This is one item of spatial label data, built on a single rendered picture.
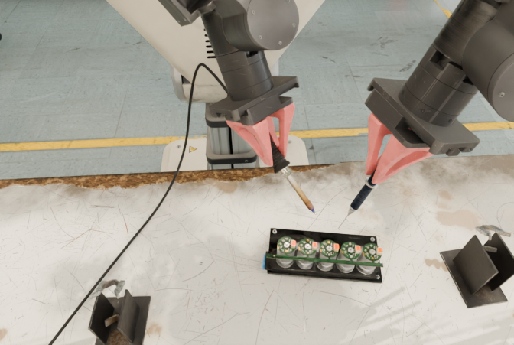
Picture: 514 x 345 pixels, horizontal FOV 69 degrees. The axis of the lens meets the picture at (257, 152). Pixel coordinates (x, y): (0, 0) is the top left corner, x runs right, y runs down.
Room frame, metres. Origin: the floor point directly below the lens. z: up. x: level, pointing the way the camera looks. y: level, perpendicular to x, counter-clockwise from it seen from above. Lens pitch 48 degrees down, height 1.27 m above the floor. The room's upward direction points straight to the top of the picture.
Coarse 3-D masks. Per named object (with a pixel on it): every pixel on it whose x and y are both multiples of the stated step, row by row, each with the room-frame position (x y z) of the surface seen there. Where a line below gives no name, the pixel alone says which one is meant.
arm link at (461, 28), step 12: (468, 0) 0.29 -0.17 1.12; (480, 0) 0.28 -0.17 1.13; (492, 0) 0.28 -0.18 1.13; (456, 12) 0.29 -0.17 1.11; (468, 12) 0.28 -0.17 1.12; (480, 12) 0.28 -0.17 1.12; (492, 12) 0.27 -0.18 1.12; (444, 24) 0.30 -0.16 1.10; (456, 24) 0.28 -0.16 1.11; (468, 24) 0.28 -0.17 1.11; (480, 24) 0.27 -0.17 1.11; (444, 36) 0.29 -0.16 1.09; (456, 36) 0.28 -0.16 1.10; (468, 36) 0.27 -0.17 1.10; (444, 48) 0.28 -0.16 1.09; (456, 48) 0.27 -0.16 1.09; (444, 60) 0.28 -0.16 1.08; (456, 60) 0.26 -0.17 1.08
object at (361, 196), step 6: (372, 174) 0.26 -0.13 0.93; (366, 180) 0.26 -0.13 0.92; (366, 186) 0.26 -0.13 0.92; (372, 186) 0.26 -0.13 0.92; (360, 192) 0.26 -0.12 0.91; (366, 192) 0.26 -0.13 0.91; (354, 198) 0.26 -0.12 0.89; (360, 198) 0.25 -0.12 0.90; (354, 204) 0.25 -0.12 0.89; (360, 204) 0.25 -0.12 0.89
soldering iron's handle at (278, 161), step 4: (272, 144) 0.34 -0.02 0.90; (272, 148) 0.33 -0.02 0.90; (276, 148) 0.33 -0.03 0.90; (272, 152) 0.33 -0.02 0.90; (276, 152) 0.33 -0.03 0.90; (280, 152) 0.33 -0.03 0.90; (272, 156) 0.32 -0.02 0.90; (276, 156) 0.32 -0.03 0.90; (280, 156) 0.32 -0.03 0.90; (272, 160) 0.32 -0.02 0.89; (276, 160) 0.32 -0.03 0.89; (280, 160) 0.32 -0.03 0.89; (284, 160) 0.32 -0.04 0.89; (276, 164) 0.31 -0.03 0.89; (280, 164) 0.31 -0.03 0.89; (284, 164) 0.31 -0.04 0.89; (276, 168) 0.31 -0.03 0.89; (280, 168) 0.31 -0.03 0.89; (276, 172) 0.31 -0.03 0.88
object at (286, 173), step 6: (288, 168) 0.31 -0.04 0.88; (282, 174) 0.31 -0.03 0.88; (288, 174) 0.30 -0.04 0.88; (288, 180) 0.30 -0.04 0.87; (294, 180) 0.30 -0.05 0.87; (294, 186) 0.29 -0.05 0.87; (300, 192) 0.29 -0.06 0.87; (306, 198) 0.28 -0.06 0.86; (306, 204) 0.27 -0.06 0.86; (312, 204) 0.27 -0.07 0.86
